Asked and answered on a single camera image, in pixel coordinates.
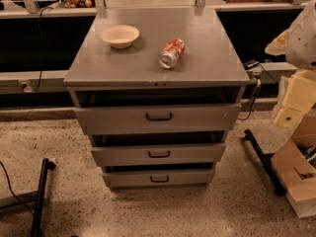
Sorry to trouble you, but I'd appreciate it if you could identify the black stand leg left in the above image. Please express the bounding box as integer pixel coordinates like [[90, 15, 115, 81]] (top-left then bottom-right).
[[31, 158, 55, 237]]

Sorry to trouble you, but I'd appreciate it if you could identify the small black device on rail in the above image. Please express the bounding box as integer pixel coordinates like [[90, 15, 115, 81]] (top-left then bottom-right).
[[244, 59, 260, 69]]

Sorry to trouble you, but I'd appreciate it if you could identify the white paper bowl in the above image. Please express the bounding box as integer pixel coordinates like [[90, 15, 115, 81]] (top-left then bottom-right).
[[101, 25, 139, 49]]

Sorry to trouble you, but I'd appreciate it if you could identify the black hanging cable left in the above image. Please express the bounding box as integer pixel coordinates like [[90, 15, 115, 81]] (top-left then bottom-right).
[[33, 5, 53, 93]]

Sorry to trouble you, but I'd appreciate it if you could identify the black cable right rail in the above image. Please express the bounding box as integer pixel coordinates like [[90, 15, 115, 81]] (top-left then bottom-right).
[[237, 62, 279, 121]]

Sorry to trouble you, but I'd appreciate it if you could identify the orange soda can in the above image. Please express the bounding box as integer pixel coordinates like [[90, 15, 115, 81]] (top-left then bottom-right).
[[159, 39, 185, 69]]

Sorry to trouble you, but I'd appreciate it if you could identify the black stand leg right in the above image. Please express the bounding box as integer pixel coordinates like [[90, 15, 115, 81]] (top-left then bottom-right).
[[244, 129, 286, 197]]

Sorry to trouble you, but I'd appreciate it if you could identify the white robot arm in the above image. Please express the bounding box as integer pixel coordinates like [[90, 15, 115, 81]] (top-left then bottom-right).
[[265, 0, 316, 128]]

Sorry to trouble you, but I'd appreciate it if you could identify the grey metal drawer cabinet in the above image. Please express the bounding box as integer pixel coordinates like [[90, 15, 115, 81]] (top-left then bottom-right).
[[62, 6, 252, 192]]

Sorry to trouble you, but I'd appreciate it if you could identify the brown cardboard box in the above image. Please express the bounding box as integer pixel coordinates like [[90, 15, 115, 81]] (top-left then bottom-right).
[[272, 117, 316, 218]]

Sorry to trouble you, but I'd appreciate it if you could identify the grey top drawer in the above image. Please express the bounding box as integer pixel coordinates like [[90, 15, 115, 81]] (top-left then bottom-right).
[[75, 104, 241, 135]]

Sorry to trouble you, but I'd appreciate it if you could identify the grey bottom drawer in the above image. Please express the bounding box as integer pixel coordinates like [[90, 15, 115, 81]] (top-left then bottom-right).
[[103, 169, 215, 189]]

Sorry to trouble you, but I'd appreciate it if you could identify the grey drawer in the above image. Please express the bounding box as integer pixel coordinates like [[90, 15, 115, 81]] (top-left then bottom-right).
[[103, 169, 215, 189], [75, 104, 241, 135], [92, 143, 225, 167]]

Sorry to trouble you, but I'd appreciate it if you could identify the black stand leg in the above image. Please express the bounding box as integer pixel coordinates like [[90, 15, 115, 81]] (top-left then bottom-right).
[[244, 129, 286, 197], [31, 158, 55, 237]]

